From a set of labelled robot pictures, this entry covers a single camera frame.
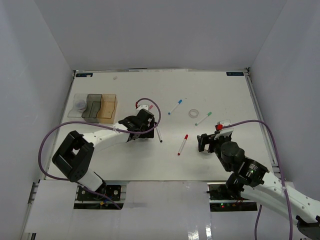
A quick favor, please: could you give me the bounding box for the black marker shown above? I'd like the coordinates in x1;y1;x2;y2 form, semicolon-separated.
155;126;163;143

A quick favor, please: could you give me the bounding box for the large white tape roll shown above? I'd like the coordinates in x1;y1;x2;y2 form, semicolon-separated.
202;146;211;155

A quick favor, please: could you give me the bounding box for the red marker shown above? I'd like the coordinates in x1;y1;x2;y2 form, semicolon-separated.
177;134;189;156

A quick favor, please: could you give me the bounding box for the green marker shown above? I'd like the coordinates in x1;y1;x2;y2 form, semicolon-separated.
195;111;212;126

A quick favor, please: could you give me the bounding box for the blue marker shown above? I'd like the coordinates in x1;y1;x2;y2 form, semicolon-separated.
168;99;183;115

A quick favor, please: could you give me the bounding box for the pin jar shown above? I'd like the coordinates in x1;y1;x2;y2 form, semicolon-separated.
74;99;87;112

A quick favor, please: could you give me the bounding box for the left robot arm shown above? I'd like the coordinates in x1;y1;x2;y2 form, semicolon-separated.
52;109;155;200

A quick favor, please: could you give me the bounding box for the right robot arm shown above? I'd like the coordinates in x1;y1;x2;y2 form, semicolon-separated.
197;132;320;240

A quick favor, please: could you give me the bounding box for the clear tape roll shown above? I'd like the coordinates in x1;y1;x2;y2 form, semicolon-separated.
188;109;199;119

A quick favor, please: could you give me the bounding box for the right blue label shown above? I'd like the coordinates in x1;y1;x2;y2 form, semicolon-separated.
226;71;244;77

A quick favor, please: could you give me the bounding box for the blue label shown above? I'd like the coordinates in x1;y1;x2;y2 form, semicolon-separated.
226;71;244;77
75;72;93;78

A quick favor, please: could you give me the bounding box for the left blue label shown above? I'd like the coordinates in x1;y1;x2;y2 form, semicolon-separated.
75;72;93;78

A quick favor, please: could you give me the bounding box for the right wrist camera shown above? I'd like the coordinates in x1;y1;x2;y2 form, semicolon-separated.
214;119;234;140

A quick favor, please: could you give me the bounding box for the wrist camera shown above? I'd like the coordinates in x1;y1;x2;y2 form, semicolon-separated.
214;119;234;140
136;104;150;112

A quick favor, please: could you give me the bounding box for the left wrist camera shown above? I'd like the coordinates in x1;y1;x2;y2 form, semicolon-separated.
136;104;150;112

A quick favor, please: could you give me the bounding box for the right aluminium rail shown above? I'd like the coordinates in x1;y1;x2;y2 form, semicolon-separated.
244;67;281;179

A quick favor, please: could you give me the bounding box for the aluminium rail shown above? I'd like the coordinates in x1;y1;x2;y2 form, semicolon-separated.
244;67;281;179
28;182;39;205

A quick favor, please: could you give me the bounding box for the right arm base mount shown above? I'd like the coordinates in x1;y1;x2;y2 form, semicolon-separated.
207;183;258;213

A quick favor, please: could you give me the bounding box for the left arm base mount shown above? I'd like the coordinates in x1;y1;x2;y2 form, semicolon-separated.
73;184;125;210

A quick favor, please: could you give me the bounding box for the left aluminium rail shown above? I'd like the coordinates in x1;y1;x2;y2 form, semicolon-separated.
28;182;39;205

